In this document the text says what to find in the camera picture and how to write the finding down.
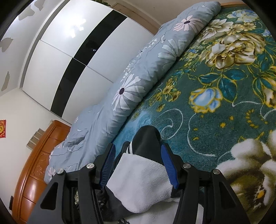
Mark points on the red wall decoration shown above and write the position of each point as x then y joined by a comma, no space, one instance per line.
2,128

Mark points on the black grey fleece hoodie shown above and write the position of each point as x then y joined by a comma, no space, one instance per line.
139,190

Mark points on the orange wooden headboard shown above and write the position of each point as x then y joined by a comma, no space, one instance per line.
31,183

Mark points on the teal floral bed blanket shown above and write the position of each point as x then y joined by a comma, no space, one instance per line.
216,106

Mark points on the light blue floral quilt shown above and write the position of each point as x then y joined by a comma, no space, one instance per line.
96,126

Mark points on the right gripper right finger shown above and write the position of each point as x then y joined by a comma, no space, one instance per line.
221,204

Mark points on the wall switch panel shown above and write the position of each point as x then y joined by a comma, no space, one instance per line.
35,139

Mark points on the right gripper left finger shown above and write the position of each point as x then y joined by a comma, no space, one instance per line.
71,197

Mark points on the white black sliding wardrobe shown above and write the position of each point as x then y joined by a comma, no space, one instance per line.
83,50

